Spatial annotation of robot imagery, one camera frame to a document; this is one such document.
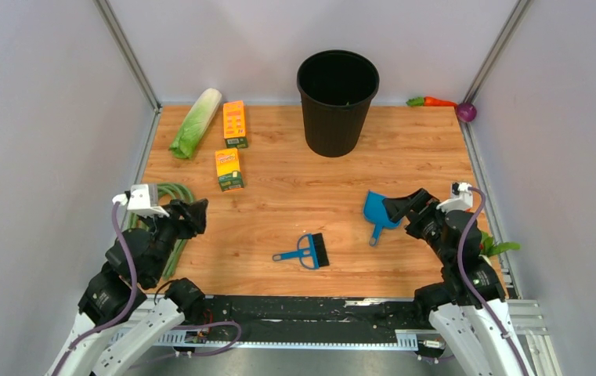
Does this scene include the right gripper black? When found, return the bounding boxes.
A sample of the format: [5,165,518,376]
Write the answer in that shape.
[380,188,450,265]

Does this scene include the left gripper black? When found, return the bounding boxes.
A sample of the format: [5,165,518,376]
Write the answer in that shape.
[141,197,210,284]

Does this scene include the blue dustpan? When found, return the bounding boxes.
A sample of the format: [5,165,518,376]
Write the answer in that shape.
[363,190,401,247]

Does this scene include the blue hand brush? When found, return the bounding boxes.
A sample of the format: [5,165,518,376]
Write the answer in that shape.
[272,233,330,270]

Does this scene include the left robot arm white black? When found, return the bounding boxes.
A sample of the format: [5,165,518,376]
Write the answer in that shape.
[47,195,208,375]

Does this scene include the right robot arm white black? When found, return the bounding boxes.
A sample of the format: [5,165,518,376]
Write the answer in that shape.
[382,183,534,375]

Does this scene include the green long beans bundle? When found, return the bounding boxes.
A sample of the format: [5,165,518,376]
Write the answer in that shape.
[127,183,194,281]

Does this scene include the yellow green sponge box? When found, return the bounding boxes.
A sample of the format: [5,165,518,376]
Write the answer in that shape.
[215,148,244,192]

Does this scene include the napa cabbage toy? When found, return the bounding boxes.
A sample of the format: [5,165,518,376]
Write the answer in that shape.
[169,88,222,159]

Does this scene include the orange carton box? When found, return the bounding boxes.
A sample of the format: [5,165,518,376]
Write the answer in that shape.
[222,100,249,149]

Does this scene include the white radish toy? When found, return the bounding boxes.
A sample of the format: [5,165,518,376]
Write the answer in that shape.
[480,231,521,258]

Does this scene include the carrot toy back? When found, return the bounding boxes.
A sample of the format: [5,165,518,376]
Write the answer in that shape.
[406,96,458,108]

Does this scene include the purple onion toy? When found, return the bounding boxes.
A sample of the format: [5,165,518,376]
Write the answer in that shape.
[455,103,478,123]

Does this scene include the black plastic trash bin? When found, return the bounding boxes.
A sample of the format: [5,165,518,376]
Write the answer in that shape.
[297,49,380,157]

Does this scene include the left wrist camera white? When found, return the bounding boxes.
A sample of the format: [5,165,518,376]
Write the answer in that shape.
[112,183,169,218]

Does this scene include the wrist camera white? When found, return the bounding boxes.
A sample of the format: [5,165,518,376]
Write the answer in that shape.
[437,182,474,213]
[112,183,169,218]

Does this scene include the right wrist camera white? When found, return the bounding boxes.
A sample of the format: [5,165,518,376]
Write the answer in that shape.
[437,182,474,213]

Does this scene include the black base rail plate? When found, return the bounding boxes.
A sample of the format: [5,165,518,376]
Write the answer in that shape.
[181,295,432,344]

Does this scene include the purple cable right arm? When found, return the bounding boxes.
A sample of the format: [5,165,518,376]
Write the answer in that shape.
[417,186,532,376]

